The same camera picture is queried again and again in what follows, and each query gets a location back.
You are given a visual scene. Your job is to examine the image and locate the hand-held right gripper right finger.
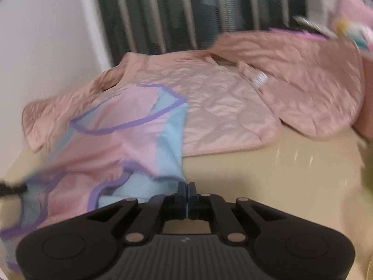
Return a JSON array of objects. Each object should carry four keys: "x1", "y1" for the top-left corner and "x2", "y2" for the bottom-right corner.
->
[{"x1": 188, "y1": 182, "x2": 288, "y2": 245}]

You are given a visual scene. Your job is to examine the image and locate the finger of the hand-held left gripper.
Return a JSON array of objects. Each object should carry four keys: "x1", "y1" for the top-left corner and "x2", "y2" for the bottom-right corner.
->
[{"x1": 0, "y1": 181, "x2": 28, "y2": 197}]

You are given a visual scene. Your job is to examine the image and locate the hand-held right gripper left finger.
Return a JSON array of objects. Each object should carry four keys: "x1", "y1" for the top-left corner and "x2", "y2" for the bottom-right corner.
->
[{"x1": 87, "y1": 182, "x2": 188, "y2": 245}]

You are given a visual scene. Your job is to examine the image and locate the pink blue mesh shirt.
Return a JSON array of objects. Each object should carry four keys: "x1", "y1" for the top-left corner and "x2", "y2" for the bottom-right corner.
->
[{"x1": 0, "y1": 84, "x2": 190, "y2": 273}]

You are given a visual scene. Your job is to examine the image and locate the pink quilted jacket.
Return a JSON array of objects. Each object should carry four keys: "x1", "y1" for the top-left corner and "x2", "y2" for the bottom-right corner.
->
[{"x1": 22, "y1": 31, "x2": 366, "y2": 157}]

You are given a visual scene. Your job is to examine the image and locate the metal window railing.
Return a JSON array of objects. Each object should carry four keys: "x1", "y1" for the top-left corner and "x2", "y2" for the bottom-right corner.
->
[{"x1": 93, "y1": 0, "x2": 313, "y2": 56}]

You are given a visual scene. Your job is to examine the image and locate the dark glass window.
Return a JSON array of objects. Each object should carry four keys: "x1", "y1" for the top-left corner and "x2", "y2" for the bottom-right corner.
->
[{"x1": 95, "y1": 0, "x2": 312, "y2": 55}]

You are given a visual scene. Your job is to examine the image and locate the pink storage cabinet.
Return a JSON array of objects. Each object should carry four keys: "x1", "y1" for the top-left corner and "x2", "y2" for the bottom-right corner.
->
[{"x1": 352, "y1": 55, "x2": 373, "y2": 141}]

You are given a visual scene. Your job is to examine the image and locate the silver patterned packet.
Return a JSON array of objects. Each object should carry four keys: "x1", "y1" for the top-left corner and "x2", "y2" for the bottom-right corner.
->
[{"x1": 293, "y1": 16, "x2": 336, "y2": 39}]

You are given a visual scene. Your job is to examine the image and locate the white plush toy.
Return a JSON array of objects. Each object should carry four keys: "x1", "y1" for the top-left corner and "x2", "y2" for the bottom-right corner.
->
[{"x1": 336, "y1": 19, "x2": 373, "y2": 51}]

